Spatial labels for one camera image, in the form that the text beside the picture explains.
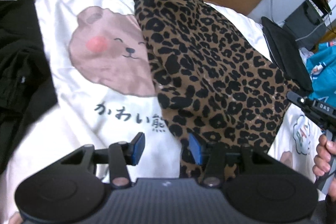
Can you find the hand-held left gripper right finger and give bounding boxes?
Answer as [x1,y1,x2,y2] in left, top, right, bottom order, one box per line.
[187,133,279,189]

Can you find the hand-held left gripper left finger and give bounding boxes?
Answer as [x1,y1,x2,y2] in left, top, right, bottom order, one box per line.
[55,132,146,189]

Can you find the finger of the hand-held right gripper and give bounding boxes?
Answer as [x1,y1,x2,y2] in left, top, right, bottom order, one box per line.
[286,91,315,116]

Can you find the leopard print garment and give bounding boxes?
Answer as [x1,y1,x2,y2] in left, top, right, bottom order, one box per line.
[132,0,300,180]

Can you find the person's right hand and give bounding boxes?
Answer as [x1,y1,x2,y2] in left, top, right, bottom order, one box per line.
[313,133,336,177]

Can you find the teal patterned blanket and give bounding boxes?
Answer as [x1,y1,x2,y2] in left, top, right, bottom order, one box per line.
[305,40,336,109]

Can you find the folded black pants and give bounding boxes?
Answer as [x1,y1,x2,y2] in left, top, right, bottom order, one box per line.
[261,16,315,95]

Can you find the black bag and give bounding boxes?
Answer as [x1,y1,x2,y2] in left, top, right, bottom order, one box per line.
[282,0,328,52]

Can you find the person's grey trouser leg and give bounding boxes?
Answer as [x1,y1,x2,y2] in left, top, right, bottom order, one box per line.
[312,195,336,224]

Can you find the black crumpled garment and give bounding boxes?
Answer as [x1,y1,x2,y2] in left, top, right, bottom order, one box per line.
[0,0,59,175]

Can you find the white bear print bed sheet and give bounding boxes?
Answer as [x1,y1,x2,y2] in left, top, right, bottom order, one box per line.
[0,0,329,222]

